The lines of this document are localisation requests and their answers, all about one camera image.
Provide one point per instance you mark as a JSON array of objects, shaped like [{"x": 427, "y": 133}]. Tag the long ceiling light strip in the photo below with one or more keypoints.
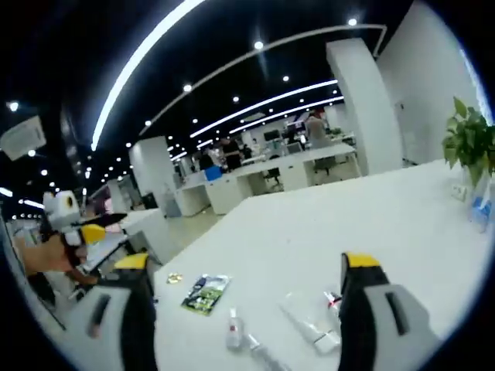
[{"x": 123, "y": 73}]

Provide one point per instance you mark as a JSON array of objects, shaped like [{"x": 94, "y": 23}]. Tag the ceiling air conditioner unit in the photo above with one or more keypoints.
[{"x": 23, "y": 137}]

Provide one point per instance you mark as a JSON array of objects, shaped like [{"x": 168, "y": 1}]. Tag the row of white office desks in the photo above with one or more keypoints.
[{"x": 247, "y": 181}]

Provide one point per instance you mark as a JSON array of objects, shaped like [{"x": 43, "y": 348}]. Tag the black office chair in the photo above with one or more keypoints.
[
  {"x": 323, "y": 166},
  {"x": 273, "y": 178}
]

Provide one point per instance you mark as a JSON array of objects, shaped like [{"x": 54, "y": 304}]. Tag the green potted plant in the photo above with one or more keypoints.
[{"x": 470, "y": 143}]

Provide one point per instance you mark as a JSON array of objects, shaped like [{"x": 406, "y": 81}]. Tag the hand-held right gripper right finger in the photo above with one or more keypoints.
[{"x": 359, "y": 309}]

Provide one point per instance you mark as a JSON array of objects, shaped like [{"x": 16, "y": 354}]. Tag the blue storage box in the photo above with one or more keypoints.
[{"x": 213, "y": 173}]

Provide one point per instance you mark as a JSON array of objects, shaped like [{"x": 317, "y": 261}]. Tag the tall white skincare tube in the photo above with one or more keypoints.
[{"x": 309, "y": 328}]

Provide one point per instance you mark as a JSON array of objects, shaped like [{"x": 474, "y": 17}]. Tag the computer monitor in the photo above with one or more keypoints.
[{"x": 271, "y": 135}]

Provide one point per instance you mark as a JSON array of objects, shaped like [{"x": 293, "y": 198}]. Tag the white power socket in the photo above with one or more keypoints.
[{"x": 459, "y": 192}]

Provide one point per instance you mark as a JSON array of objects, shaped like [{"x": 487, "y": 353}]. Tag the small gold foil packet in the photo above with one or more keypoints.
[{"x": 175, "y": 278}]

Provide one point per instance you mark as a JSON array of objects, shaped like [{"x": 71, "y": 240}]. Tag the green and black packet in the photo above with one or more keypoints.
[{"x": 205, "y": 295}]

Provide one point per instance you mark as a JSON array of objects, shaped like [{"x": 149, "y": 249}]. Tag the small clear skincare bottle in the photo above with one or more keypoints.
[{"x": 235, "y": 332}]

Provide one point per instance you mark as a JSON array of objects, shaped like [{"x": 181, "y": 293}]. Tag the single white desk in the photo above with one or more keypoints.
[{"x": 143, "y": 228}]

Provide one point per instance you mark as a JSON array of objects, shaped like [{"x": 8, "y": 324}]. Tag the blue and white packet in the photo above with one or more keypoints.
[{"x": 481, "y": 208}]

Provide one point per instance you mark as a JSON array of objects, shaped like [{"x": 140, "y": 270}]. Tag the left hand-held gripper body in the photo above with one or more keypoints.
[{"x": 62, "y": 212}]

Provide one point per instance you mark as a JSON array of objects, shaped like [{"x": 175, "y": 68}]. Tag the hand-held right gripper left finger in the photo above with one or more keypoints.
[{"x": 139, "y": 317}]

